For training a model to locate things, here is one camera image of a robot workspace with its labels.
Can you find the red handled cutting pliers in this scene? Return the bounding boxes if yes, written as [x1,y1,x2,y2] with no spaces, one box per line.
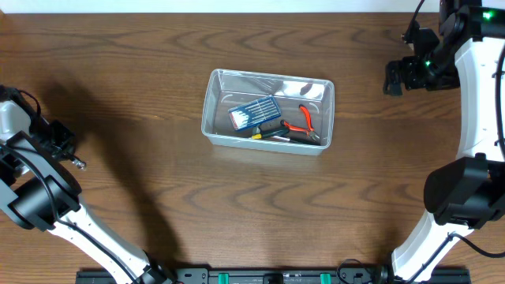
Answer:
[279,103,321,142]

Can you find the black yellow screwdriver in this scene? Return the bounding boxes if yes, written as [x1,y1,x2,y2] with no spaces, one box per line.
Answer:
[251,126,290,140]

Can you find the clear plastic container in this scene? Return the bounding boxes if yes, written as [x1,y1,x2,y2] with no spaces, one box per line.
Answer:
[201,69,335,155]

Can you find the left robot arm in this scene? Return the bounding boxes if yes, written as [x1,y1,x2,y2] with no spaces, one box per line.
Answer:
[1,86,177,283]

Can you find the silver ring wrench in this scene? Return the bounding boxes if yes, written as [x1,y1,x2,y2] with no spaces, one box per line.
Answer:
[69,155,87,170]

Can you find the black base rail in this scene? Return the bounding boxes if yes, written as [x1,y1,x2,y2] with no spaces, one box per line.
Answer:
[75,263,472,284]

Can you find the blue precision screwdriver set case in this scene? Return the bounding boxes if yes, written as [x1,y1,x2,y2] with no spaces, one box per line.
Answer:
[228,95,282,131]

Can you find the black handled hammer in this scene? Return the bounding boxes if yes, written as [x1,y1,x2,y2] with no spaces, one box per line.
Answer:
[267,133,319,145]

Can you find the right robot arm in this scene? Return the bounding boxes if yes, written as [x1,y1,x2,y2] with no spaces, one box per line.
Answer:
[372,0,504,283]

